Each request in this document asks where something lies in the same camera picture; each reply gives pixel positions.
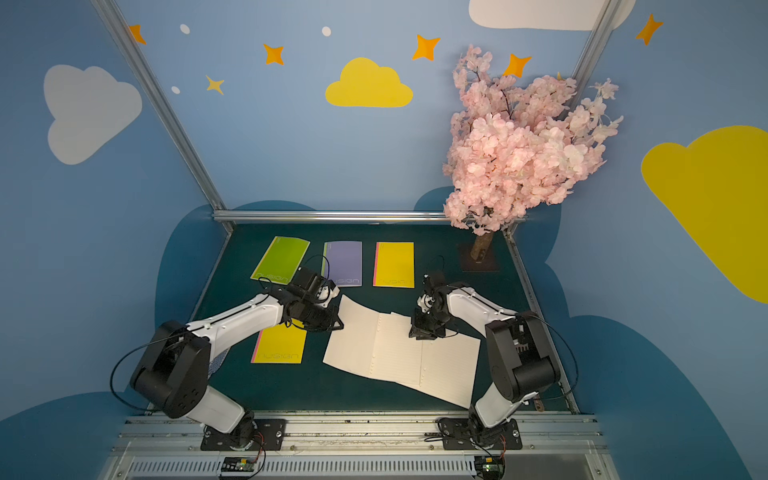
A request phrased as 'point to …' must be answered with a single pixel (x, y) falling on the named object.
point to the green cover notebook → (281, 260)
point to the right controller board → (490, 467)
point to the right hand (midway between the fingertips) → (416, 332)
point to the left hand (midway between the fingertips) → (344, 322)
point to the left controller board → (238, 464)
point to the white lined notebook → (342, 263)
